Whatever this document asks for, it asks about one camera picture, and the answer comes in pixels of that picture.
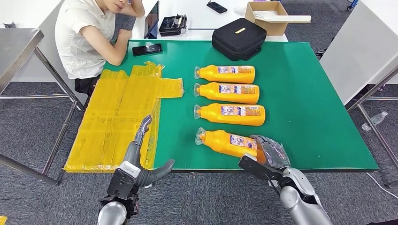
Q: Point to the tablet in blue case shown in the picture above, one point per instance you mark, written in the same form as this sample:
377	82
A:
152	21

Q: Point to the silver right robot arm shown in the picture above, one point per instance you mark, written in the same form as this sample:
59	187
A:
298	198

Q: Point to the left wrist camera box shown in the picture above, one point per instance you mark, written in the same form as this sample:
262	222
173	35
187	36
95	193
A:
122	183

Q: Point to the black device tray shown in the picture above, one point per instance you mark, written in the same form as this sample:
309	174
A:
171	26

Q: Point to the small dark grey object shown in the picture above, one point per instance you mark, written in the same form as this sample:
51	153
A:
9	25

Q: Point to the metal table frame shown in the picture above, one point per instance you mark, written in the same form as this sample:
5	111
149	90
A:
373	129

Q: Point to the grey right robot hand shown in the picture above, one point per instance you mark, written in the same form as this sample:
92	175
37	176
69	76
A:
275	155

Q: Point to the person's right hand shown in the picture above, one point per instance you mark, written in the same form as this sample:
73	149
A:
125	34

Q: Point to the white desk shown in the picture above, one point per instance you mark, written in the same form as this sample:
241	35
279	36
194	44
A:
357	46

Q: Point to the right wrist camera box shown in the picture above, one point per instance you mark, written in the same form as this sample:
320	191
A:
252	164

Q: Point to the blue chair base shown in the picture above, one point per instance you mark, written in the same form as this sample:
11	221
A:
353	3

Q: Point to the white foam board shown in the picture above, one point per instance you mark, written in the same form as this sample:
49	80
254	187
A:
292	19

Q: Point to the brown cardboard box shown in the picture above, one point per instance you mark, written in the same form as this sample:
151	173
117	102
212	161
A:
273	29

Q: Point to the black smartphone, matte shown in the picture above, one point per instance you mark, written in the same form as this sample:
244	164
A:
217	7

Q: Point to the black zip carry case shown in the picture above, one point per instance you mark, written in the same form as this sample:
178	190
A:
238	39

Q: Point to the yellow taped plastic mat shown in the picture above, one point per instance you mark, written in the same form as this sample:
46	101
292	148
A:
102	118

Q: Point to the black smartphone, glossy screen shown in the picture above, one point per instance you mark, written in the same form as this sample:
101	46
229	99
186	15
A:
147	49

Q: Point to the clear plastic water bottle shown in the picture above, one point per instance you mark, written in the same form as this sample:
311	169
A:
377	119

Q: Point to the orange detergent bottle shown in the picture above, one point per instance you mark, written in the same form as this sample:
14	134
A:
211	92
214	114
208	74
220	143

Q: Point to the person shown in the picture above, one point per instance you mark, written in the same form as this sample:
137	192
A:
77	46

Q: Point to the stainless steel table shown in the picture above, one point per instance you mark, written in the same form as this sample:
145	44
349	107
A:
15	45

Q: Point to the yellow scrap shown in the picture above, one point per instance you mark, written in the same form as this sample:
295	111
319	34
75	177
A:
2	221

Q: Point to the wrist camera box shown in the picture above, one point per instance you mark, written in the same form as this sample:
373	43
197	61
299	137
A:
252	164
122	183

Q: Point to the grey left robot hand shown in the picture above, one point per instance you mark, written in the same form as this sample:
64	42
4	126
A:
133	153

